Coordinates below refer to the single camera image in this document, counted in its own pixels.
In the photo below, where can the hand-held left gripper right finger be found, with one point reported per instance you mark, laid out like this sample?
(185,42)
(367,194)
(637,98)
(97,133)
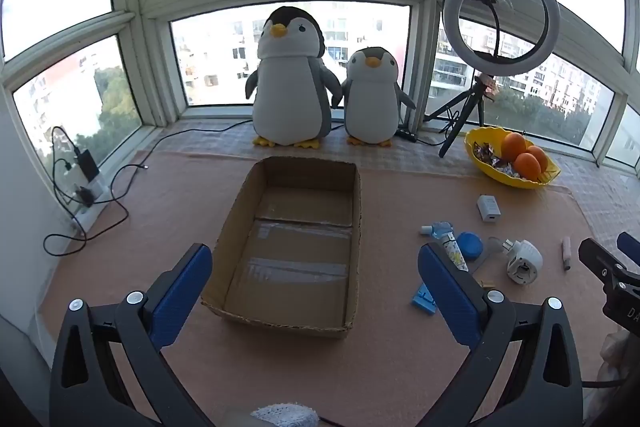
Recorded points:
(447,292)

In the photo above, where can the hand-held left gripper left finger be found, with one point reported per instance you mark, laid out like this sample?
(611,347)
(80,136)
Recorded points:
(182,292)

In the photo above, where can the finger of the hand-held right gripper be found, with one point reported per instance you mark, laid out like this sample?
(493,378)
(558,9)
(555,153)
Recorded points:
(631,247)
(600,259)

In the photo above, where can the light blue plastic clip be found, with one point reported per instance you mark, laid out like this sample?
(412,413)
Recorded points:
(422,299)

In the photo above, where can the pale pink tube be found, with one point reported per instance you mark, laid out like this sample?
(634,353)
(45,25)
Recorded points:
(567,253)

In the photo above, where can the white patterned tube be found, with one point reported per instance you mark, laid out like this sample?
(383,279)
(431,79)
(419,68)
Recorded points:
(456,253)

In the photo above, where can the blue round case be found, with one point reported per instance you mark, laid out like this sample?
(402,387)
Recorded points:
(471,247)

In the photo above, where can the white plug-in device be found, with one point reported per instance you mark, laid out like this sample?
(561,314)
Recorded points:
(524,262)

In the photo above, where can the white charger adapter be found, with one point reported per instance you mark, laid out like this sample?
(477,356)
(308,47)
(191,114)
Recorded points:
(489,208)

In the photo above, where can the cardboard box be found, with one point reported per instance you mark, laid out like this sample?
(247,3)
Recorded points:
(295,247)

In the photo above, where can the white crumpled cloth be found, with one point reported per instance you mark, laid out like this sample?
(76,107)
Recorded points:
(617,352)

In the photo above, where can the small teal bottle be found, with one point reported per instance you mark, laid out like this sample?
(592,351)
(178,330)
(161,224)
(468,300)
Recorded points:
(437,229)

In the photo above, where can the pink felt mat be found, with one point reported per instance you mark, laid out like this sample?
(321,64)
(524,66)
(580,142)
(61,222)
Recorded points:
(390,357)

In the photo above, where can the orange fruit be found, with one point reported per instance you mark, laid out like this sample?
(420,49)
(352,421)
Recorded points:
(528,167)
(541,157)
(513,146)

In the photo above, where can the white power strip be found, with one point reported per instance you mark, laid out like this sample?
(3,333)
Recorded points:
(97,194)

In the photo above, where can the yellow fruit bowl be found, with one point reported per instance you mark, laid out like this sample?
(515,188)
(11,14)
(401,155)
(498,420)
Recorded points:
(487,167)

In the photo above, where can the black plug adapter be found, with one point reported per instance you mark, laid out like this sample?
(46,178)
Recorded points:
(86,197)

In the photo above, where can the pile of wrapped candies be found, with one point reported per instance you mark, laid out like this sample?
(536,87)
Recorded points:
(492,159)

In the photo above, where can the black power bank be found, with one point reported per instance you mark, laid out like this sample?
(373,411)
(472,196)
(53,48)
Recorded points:
(87,166)

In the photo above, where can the pale checked cloth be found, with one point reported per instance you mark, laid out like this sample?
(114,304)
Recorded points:
(220,138)

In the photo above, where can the grey knitted cloth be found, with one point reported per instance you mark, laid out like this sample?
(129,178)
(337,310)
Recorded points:
(285,416)

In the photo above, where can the small penguin plush toy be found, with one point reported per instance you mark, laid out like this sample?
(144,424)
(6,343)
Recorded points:
(372,107)

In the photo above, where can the large penguin plush toy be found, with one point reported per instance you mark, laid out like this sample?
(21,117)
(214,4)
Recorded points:
(290,97)

